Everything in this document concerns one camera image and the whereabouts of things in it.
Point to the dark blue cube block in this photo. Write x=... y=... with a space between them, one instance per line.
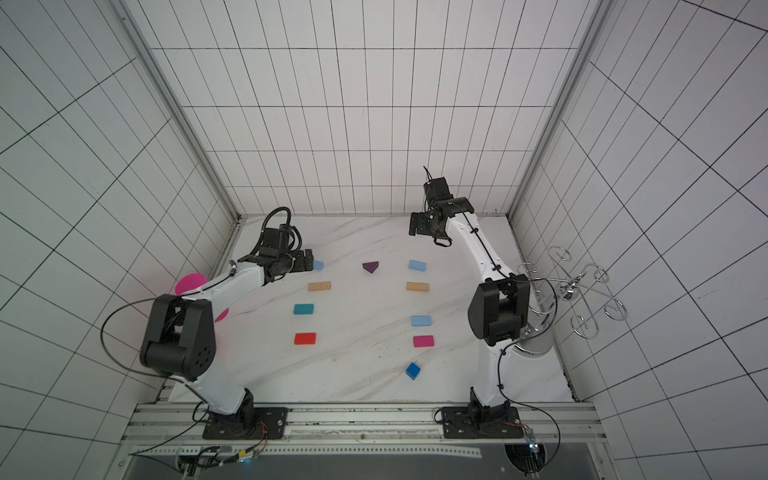
x=413 y=371

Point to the magenta block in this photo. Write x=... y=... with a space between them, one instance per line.
x=423 y=341

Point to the magenta plastic goblet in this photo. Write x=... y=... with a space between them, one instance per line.
x=190 y=282

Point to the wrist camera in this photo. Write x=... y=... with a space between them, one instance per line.
x=279 y=238
x=436 y=189

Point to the natural wood block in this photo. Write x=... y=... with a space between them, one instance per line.
x=319 y=286
x=417 y=287

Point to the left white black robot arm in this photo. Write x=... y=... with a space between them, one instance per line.
x=180 y=339

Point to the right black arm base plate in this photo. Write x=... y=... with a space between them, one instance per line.
x=465 y=423

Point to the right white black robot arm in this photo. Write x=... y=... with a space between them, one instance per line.
x=497 y=313

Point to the chrome wire cup rack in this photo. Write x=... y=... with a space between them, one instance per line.
x=565 y=288

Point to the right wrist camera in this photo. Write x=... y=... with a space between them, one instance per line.
x=436 y=189

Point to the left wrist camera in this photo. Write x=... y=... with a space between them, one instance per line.
x=279 y=238

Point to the teal block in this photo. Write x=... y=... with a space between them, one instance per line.
x=303 y=309

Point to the purple triangular block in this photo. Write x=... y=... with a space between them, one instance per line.
x=370 y=267

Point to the red block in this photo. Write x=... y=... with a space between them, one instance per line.
x=305 y=338

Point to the aluminium mounting rail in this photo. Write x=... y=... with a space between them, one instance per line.
x=383 y=423

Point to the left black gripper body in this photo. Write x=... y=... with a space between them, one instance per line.
x=294 y=263

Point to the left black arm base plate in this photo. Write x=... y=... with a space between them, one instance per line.
x=250 y=424

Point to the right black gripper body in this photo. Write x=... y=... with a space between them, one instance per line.
x=421 y=223

